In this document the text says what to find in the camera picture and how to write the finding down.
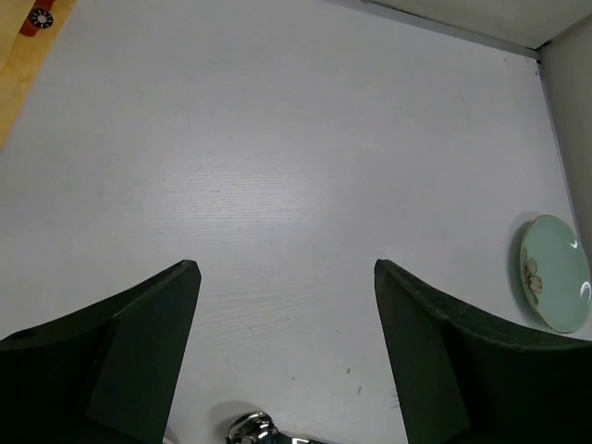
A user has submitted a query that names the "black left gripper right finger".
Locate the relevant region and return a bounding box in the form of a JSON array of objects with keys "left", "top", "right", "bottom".
[{"left": 375, "top": 260, "right": 591, "bottom": 443}]

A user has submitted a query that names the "silver spoon patterned handle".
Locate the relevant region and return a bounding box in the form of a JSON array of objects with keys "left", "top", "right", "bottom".
[{"left": 226, "top": 411, "right": 321, "bottom": 444}]

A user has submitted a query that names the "yellow car-print cloth placemat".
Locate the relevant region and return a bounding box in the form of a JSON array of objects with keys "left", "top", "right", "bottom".
[{"left": 1, "top": 0, "right": 77, "bottom": 142}]

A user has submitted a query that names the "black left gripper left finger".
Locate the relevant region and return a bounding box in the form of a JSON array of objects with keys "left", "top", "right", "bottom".
[{"left": 1, "top": 260, "right": 201, "bottom": 443}]

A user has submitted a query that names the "green floral ceramic plate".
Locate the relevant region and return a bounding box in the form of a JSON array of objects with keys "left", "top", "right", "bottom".
[{"left": 520, "top": 215, "right": 591, "bottom": 334}]

